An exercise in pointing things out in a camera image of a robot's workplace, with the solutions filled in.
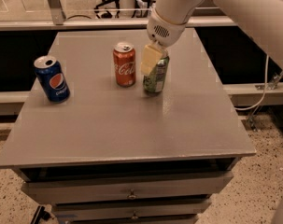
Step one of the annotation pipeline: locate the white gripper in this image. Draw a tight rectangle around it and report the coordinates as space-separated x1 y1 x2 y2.
141 8 186 76

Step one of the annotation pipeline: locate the green soda can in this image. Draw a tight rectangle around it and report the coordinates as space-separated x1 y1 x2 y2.
143 51 170 93

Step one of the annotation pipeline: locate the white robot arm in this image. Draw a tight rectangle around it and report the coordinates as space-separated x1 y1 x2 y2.
141 0 283 75

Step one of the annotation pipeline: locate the red coke can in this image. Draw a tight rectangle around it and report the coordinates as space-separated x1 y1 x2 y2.
113 42 136 87

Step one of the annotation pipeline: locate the blue pepsi can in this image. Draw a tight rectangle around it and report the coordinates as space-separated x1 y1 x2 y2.
34 55 70 103

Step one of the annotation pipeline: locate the black office chair base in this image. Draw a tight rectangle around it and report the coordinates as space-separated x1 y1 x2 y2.
94 0 120 19

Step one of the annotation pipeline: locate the grey drawer cabinet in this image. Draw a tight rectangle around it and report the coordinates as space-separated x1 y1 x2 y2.
0 28 255 224

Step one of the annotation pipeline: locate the top drawer with knob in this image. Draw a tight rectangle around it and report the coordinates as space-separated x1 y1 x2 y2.
21 171 233 204

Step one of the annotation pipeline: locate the drawer with knob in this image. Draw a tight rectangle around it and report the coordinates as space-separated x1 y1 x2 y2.
21 171 233 204
52 198 210 221

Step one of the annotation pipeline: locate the metal railing frame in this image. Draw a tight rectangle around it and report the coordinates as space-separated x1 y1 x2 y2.
0 0 238 32

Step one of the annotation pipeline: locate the white cable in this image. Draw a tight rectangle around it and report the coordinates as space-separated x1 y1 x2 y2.
233 54 270 112

